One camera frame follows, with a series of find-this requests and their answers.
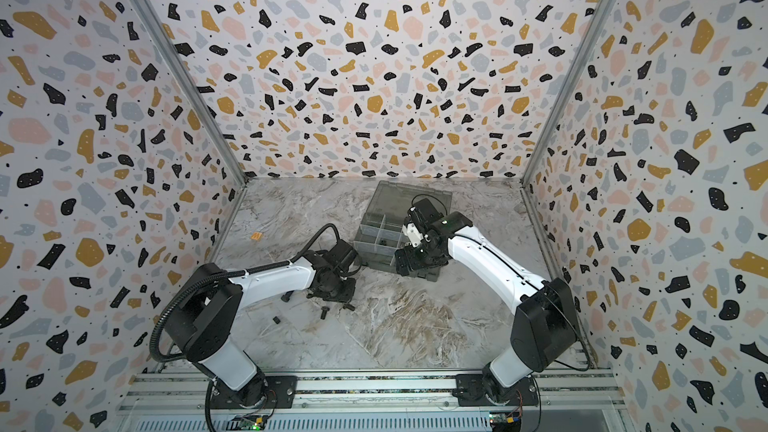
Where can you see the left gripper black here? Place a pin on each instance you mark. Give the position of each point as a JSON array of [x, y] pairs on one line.
[[346, 297]]

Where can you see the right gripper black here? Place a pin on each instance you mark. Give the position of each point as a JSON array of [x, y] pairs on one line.
[[411, 258]]

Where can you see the grey plastic compartment organizer box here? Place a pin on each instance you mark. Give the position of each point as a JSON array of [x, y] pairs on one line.
[[379, 234]]

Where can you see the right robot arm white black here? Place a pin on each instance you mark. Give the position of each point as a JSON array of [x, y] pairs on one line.
[[544, 322]]

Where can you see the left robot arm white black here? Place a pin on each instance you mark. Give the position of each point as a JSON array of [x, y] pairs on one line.
[[197, 323]]

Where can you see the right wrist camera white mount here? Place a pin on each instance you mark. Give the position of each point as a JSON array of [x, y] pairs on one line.
[[414, 235]]

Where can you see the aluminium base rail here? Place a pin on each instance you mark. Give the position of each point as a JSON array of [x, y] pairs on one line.
[[374, 390]]

